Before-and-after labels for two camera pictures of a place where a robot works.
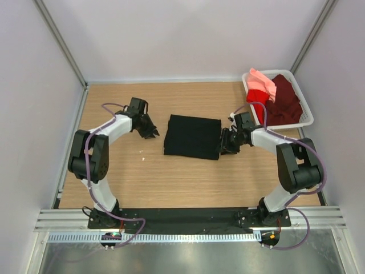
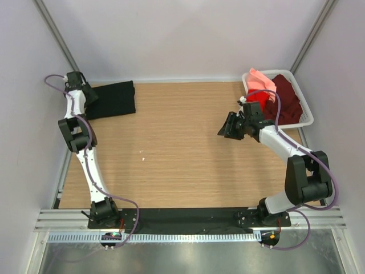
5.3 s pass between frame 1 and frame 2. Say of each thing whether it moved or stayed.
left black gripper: moved
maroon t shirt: stayed
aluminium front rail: stayed
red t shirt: stayed
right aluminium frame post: stayed
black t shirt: moved
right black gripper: moved
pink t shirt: stayed
